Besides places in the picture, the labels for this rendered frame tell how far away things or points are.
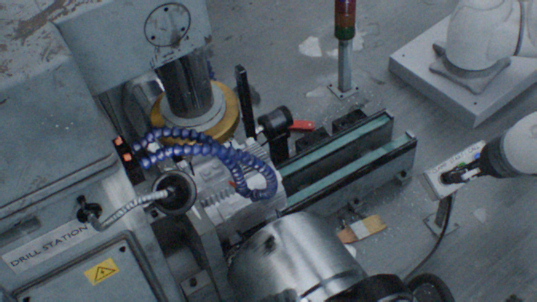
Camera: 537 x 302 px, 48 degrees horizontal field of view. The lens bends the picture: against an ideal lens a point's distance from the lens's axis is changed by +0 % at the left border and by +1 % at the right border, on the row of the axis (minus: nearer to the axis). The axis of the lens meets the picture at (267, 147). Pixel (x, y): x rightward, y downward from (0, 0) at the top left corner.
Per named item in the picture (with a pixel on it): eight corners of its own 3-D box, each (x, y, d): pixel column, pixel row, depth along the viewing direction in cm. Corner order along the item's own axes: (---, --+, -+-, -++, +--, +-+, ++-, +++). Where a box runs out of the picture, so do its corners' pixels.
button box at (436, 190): (431, 202, 140) (442, 199, 135) (415, 176, 141) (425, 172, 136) (487, 169, 145) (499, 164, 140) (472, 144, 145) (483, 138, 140)
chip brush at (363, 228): (320, 259, 156) (320, 257, 156) (311, 244, 159) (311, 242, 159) (387, 228, 160) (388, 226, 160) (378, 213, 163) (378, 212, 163)
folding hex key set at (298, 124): (316, 125, 185) (315, 121, 184) (314, 133, 183) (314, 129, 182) (287, 123, 187) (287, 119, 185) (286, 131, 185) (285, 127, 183)
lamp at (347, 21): (342, 30, 170) (342, 17, 167) (330, 19, 174) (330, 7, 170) (359, 22, 172) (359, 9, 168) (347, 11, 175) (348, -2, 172)
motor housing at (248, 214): (220, 260, 145) (206, 217, 130) (186, 204, 156) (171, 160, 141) (290, 220, 150) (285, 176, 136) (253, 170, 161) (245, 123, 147)
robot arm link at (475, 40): (444, 33, 188) (453, -26, 171) (506, 35, 185) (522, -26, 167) (444, 70, 179) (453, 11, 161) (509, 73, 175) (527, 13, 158)
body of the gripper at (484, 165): (514, 128, 114) (488, 140, 123) (479, 148, 112) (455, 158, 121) (535, 163, 113) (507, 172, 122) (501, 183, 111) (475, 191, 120)
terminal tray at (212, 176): (201, 212, 136) (196, 195, 130) (181, 180, 142) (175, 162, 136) (248, 188, 139) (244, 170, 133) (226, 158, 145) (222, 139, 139)
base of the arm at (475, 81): (451, 33, 196) (453, 19, 192) (512, 62, 185) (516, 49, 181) (415, 64, 189) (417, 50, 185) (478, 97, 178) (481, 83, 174)
